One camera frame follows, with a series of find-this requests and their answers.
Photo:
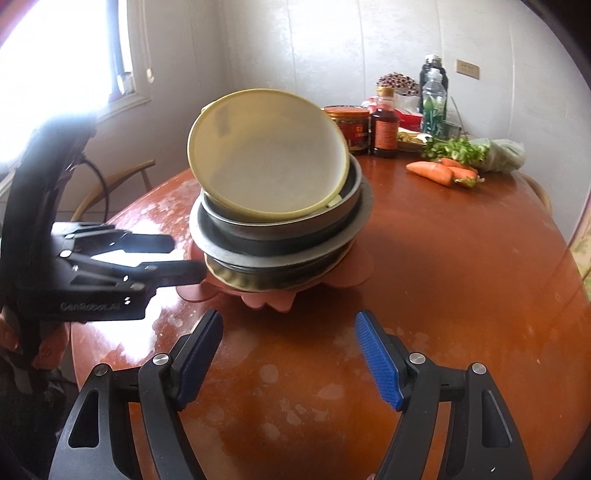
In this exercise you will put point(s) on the wide shallow steel bowl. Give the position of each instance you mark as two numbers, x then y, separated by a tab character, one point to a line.
208	240

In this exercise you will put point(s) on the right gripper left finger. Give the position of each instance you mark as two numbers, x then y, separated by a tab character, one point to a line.
97	439

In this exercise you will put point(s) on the wall power socket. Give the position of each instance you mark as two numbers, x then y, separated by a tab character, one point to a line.
468	69

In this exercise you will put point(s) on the far wooden chair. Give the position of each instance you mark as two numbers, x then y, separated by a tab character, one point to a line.
539	192

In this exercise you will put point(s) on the yellow shell-shaped plate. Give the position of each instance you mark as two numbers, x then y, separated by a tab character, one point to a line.
262	282

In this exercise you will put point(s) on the hello kitty door curtain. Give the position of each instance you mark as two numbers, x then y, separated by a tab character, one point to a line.
580	247

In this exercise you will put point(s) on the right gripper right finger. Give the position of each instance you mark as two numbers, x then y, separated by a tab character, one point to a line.
482	442

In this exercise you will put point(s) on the deep steel mixing bowl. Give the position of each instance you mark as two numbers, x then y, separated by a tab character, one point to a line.
329	217

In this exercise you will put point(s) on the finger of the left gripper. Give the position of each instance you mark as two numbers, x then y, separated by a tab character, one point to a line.
91	239
82	275

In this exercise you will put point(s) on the person left hand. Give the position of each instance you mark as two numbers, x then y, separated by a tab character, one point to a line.
51	350

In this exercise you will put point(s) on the clear green plastic bottle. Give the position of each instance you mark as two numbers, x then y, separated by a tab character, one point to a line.
434	100

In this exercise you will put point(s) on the rear orange carrot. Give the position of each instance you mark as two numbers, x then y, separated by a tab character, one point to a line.
464	175

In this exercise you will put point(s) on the bag of green vegetables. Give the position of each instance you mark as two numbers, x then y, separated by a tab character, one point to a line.
483	154

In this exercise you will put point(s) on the red label sauce jar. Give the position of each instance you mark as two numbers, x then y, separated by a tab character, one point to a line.
354	122

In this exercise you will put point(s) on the round steel pan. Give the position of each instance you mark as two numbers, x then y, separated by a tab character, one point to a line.
281	265

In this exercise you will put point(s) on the window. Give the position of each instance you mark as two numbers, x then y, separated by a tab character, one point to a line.
61	58

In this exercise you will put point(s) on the orange carrot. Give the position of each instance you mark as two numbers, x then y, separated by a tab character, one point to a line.
464	175
433	171

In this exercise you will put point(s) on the front orange carrot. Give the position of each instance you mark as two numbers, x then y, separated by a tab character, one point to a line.
433	171

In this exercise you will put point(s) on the orange pig-shaped plate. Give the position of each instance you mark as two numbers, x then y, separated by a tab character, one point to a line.
349	267

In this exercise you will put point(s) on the light wooden armchair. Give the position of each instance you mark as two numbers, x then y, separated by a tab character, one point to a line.
107	184

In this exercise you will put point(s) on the dark soy sauce bottle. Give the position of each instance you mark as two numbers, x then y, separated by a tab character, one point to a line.
384	125

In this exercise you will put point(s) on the yellow white enamel bowl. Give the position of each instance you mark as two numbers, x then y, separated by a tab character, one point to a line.
268	154

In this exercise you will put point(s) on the red snack package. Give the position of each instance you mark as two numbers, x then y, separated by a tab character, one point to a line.
409	120

